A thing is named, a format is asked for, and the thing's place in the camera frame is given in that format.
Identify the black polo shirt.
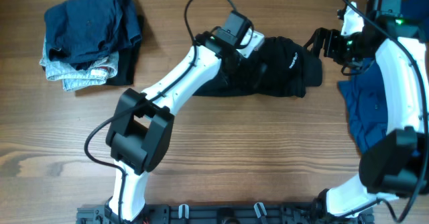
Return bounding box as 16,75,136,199
194,36,323,98

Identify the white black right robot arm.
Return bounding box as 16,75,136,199
305,0,428,223

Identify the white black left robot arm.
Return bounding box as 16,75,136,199
105,11,264,223

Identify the folded black garment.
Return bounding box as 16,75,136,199
105,29,142,86

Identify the folded light grey garment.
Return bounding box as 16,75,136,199
39,40,119,92

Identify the folded navy blue shirt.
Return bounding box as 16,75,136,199
44,0,142,68

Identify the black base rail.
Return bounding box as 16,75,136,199
75,202,375,224

